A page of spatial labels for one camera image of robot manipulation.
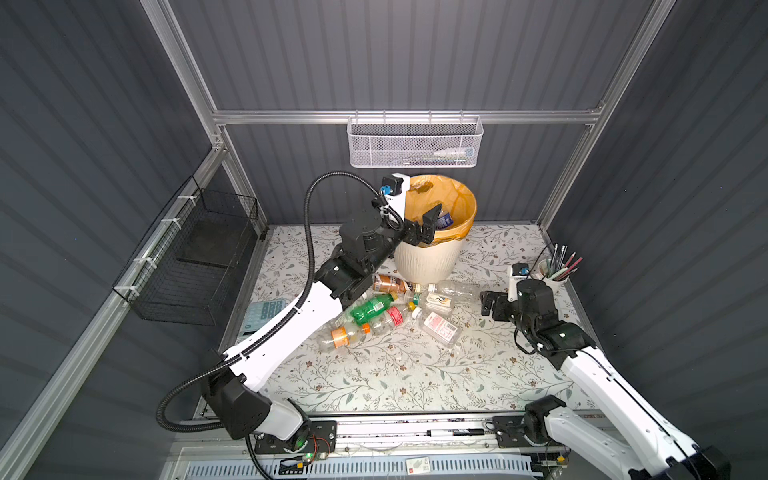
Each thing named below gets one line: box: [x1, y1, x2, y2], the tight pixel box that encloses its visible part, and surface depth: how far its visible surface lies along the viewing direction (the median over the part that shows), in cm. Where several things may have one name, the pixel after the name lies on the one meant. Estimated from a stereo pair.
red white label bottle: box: [412, 306, 463, 349], surface depth 91 cm
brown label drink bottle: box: [372, 274, 413, 294], surface depth 99 cm
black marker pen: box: [426, 428, 485, 437], surface depth 75 cm
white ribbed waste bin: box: [394, 235, 467, 285], surface depth 93 cm
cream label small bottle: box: [425, 293, 454, 316], surface depth 93 cm
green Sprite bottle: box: [350, 294, 394, 326], surface depth 93 cm
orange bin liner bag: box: [405, 174, 477, 244], surface depth 98 cm
